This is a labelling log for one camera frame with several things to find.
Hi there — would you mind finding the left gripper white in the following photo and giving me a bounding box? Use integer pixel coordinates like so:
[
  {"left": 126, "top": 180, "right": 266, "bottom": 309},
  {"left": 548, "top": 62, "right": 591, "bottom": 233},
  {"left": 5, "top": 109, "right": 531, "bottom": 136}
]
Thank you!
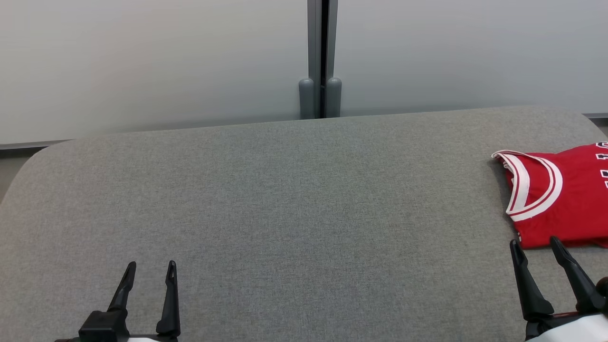
[{"left": 107, "top": 260, "right": 181, "bottom": 342}]

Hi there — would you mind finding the grey cylindrical post bumper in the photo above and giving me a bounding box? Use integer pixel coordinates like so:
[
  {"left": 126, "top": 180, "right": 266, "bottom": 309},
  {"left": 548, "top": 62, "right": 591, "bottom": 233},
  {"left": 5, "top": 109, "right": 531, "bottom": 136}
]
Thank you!
[
  {"left": 299, "top": 78, "right": 315, "bottom": 120},
  {"left": 326, "top": 77, "right": 342, "bottom": 118}
]

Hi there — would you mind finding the red white sports shirt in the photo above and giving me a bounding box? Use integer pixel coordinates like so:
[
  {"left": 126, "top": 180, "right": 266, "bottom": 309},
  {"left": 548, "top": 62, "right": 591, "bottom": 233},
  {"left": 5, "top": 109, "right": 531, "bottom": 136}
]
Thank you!
[{"left": 492, "top": 142, "right": 608, "bottom": 249}]

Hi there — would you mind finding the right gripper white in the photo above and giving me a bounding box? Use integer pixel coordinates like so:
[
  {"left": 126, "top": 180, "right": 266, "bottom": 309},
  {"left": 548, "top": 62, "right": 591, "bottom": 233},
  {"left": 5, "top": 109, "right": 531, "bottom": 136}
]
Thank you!
[{"left": 510, "top": 236, "right": 608, "bottom": 342}]

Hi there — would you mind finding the grey partition frame post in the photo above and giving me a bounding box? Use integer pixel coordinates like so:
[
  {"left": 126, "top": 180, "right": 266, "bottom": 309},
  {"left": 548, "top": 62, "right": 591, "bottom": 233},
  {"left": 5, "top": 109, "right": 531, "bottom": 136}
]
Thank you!
[{"left": 307, "top": 0, "right": 339, "bottom": 118}]

